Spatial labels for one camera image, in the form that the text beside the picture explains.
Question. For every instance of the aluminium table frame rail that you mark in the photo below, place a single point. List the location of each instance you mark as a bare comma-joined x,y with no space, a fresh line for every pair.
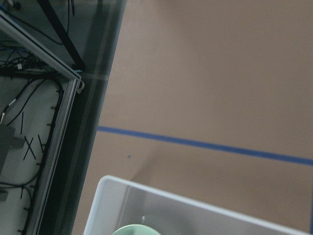
37,89

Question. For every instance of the translucent plastic box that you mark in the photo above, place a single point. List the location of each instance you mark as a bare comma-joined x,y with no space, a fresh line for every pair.
118,203

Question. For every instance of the light green bowl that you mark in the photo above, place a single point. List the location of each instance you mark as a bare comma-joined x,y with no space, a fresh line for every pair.
136,229

